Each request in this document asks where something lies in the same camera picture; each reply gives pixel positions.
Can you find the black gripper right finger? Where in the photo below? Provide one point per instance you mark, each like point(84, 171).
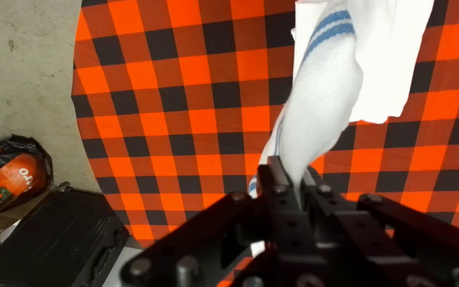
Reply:
point(390, 239)

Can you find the black suitcase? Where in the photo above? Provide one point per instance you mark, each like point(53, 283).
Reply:
point(55, 244)

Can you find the white towel with blue stripes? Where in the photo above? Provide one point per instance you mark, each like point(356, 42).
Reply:
point(326, 101)

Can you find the orange black bag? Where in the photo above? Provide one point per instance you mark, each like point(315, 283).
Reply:
point(12, 180)

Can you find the red black plaid tablecloth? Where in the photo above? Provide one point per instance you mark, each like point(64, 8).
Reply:
point(187, 106)

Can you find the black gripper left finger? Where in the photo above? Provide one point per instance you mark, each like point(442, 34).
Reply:
point(224, 239)

